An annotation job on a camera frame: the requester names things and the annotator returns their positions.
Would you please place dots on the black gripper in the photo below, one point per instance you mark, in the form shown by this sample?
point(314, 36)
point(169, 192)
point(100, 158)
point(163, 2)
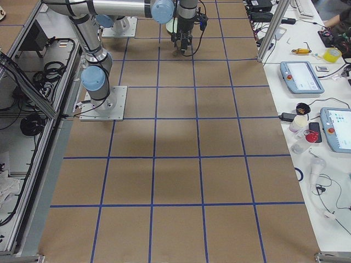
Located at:
point(185, 26)

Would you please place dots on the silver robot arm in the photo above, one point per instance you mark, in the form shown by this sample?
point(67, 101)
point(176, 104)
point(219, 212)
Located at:
point(83, 15)
point(109, 21)

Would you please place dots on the pale green plate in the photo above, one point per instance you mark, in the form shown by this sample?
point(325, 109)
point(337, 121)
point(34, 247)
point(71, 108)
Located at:
point(171, 26)

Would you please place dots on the gold cylinder tool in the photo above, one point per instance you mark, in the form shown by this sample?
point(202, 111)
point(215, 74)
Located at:
point(301, 51)

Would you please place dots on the far teach pendant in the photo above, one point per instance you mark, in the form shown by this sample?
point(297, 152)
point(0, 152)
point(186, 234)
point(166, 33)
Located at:
point(300, 77)

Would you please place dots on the teach pendant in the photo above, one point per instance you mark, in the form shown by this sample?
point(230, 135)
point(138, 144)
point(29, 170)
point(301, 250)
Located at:
point(300, 77)
point(336, 126)

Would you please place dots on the black power adapter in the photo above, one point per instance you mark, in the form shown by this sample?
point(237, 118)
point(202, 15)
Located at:
point(287, 117)

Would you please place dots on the black bowl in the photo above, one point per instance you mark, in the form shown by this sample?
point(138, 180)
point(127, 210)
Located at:
point(302, 109)

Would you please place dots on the white paper cup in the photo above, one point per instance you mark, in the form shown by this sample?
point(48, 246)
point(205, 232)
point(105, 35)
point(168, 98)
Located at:
point(299, 122)

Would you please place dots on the yellow tape roll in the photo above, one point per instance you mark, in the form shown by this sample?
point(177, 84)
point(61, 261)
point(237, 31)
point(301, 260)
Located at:
point(332, 55)

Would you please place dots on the black smartphone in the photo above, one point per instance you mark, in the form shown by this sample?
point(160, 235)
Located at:
point(315, 127)

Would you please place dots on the red round object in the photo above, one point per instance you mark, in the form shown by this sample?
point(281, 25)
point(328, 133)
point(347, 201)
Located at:
point(310, 136)

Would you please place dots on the near teach pendant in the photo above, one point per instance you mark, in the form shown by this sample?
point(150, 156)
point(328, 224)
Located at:
point(336, 126)

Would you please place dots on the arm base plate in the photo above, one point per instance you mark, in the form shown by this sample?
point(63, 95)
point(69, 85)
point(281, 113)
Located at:
point(129, 33)
point(112, 108)

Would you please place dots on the aluminium frame post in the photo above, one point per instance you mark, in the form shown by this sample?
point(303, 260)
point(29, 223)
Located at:
point(274, 24)

